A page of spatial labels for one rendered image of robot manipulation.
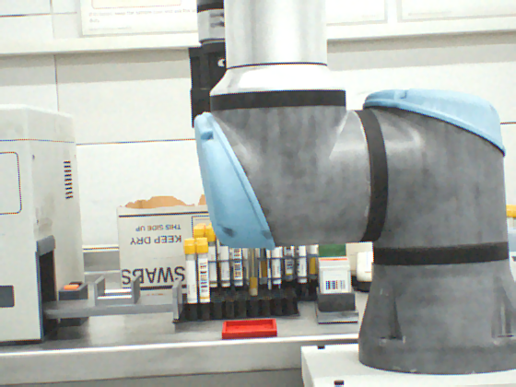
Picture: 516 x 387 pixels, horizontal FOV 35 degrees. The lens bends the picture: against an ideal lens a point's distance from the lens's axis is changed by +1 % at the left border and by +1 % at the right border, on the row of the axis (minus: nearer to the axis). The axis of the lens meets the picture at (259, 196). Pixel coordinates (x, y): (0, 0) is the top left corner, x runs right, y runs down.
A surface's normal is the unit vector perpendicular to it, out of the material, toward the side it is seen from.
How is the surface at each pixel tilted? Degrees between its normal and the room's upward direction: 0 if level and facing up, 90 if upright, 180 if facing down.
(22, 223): 90
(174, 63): 90
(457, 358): 85
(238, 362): 90
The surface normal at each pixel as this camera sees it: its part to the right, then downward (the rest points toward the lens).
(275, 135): -0.05, 0.08
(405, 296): -0.64, -0.29
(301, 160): 0.20, 0.04
